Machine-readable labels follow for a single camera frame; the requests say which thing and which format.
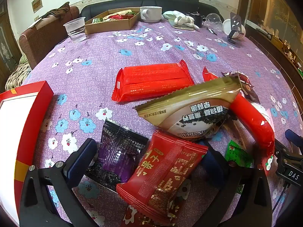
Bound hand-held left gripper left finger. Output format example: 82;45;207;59
19;138;98;227

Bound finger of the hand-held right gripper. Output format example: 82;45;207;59
274;139;303;169
285;129;303;147

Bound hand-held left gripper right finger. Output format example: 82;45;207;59
187;143;273;227

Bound green candy packet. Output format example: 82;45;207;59
224;140;255;168

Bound black purple snack packet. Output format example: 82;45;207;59
85;119;149;192

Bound red sausage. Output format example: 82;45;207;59
231;92;276;176

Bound red gold-print snack packet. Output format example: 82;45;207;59
116;130;209;226

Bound gold snack packet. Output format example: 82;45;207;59
135;76;242;142

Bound dark brown snack packet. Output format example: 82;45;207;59
221;72;261;104

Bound red floral snack packet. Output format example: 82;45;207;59
121;204;176;227

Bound red gift box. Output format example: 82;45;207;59
0;80;54;227

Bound long red snack packet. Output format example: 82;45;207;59
111;60;195;103

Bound white snack packet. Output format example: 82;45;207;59
251;102;271;124

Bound purple floral tablecloth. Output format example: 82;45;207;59
6;16;303;227

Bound patterned blanket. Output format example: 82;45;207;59
5;64;32;91

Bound brown armchair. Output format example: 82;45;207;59
19;6;80;70

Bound wooden display cabinet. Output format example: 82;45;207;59
238;0;303;100

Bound clear plastic cup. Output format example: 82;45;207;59
63;17;87;43

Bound cardboard box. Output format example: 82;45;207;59
84;8;142;35

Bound clear glass cup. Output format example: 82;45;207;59
205;13;224;32

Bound wooden glass-door cabinet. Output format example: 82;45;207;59
0;0;22;86

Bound white paper sheet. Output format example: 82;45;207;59
30;18;48;30

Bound white glove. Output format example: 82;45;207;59
174;15;200;31

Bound pile of mixed candies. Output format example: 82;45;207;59
92;9;140;24

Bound brown clothes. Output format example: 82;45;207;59
45;2;71;20

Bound pale green cloth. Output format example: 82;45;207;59
163;11;180;20

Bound black leather sofa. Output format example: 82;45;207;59
80;0;239;23

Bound white mug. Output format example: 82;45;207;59
140;6;163;23

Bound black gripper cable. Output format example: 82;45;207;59
272;182;290;212

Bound wall plaque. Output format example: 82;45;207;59
31;0;43;13

